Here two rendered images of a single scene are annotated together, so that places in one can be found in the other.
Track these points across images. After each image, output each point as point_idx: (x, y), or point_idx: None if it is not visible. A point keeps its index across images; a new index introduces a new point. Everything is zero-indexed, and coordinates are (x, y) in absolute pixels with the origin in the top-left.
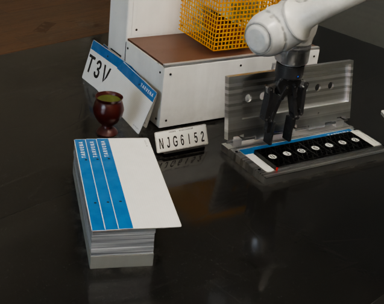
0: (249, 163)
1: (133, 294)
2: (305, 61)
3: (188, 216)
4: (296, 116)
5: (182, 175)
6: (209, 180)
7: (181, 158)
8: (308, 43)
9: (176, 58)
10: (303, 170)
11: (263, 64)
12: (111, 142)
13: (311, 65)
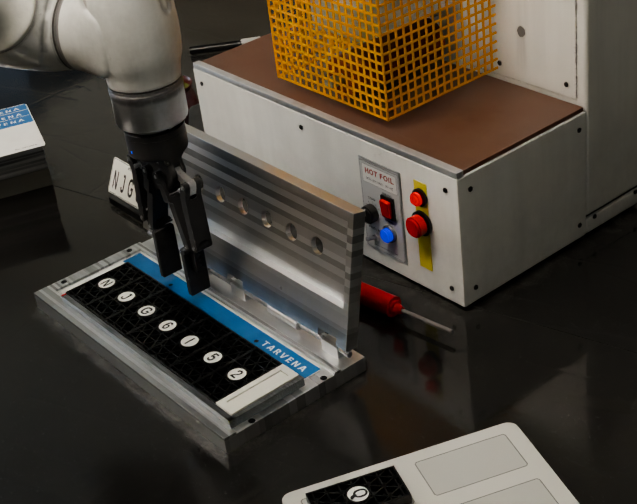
0: (84, 269)
1: None
2: (125, 123)
3: None
4: (185, 248)
5: (52, 229)
6: (44, 253)
7: (115, 217)
8: (115, 87)
9: (240, 64)
10: (79, 329)
11: (342, 148)
12: (22, 125)
13: (272, 171)
